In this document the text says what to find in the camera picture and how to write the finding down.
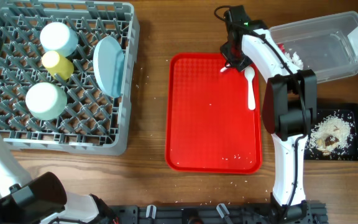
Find yellow plastic cup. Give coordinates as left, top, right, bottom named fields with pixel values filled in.
left=41, top=50, right=74, bottom=80

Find red plastic tray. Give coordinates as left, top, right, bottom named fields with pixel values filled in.
left=165, top=53, right=262, bottom=175

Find grey plastic dishwasher rack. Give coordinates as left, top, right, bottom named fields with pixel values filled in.
left=0, top=0, right=140, bottom=156

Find food scraps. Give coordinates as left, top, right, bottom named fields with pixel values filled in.
left=308, top=115, right=355, bottom=156

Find white plastic spoon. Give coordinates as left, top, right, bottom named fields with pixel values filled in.
left=244, top=66, right=256, bottom=110

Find light blue bowl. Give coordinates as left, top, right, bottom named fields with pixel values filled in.
left=40, top=22, right=78, bottom=57

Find white napkin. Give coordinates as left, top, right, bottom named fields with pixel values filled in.
left=285, top=52, right=304, bottom=70

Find light blue plate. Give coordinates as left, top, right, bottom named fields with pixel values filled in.
left=93, top=36, right=125, bottom=98

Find red snack wrapper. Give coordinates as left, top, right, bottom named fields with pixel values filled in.
left=277, top=44, right=285, bottom=53

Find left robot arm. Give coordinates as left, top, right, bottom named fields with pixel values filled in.
left=0, top=135, right=119, bottom=223

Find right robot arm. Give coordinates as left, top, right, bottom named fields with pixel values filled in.
left=220, top=5, right=317, bottom=223

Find white plastic fork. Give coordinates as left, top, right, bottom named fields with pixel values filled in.
left=220, top=67, right=228, bottom=73

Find black plastic tray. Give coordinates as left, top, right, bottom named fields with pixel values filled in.
left=305, top=103, right=358, bottom=161

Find clear plastic bin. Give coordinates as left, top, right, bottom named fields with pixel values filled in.
left=270, top=11, right=358, bottom=83

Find green bowl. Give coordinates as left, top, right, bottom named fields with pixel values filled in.
left=25, top=82, right=67, bottom=120

